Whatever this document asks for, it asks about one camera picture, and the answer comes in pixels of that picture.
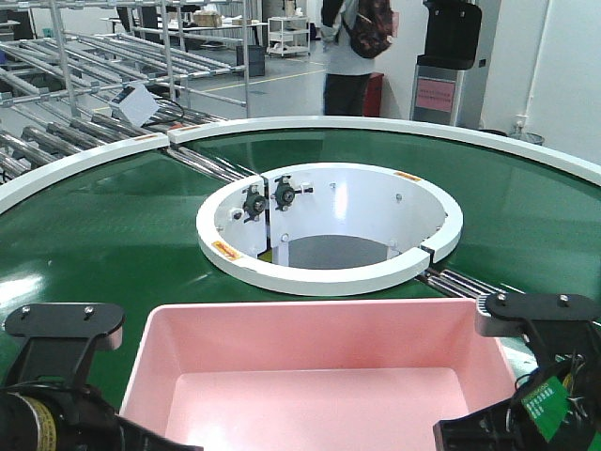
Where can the red fire extinguisher cabinet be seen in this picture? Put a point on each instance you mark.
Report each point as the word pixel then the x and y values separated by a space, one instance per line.
pixel 373 95

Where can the pink plastic bin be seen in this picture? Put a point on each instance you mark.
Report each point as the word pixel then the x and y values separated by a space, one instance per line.
pixel 330 375

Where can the black bearing mount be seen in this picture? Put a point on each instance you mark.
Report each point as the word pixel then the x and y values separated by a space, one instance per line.
pixel 255 204
pixel 286 193

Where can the metal roller rack frame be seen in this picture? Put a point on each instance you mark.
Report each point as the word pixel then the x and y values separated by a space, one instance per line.
pixel 44 78

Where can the black plastic crate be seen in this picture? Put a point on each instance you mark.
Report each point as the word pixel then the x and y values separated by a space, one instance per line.
pixel 256 59

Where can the grey kiosk with black top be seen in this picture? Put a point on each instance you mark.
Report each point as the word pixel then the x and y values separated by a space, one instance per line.
pixel 451 41

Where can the wire mesh waste basket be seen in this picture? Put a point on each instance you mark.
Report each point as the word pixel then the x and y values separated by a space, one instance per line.
pixel 528 137

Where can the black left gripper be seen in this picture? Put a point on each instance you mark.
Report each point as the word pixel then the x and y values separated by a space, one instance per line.
pixel 45 404

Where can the right black bearing mount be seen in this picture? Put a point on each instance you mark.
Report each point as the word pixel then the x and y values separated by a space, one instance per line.
pixel 286 193

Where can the white wheeled cart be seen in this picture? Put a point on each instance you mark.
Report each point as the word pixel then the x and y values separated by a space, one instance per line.
pixel 288 36

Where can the white outer conveyor rim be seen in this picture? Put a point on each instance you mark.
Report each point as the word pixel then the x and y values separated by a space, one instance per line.
pixel 34 181

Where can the white control box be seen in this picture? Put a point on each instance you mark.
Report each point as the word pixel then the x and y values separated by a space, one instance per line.
pixel 135 104

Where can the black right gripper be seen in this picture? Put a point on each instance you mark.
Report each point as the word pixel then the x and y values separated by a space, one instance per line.
pixel 551 325

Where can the green circuit board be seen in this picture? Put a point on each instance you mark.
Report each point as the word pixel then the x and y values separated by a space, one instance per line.
pixel 547 406

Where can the left black bearing mount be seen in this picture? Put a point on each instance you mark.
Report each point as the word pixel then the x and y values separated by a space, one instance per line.
pixel 255 204

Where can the steel conveyor rollers right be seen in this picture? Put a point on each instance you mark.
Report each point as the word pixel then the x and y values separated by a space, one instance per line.
pixel 456 284

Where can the person with backpack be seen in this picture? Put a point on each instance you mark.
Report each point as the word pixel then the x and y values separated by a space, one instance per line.
pixel 354 33

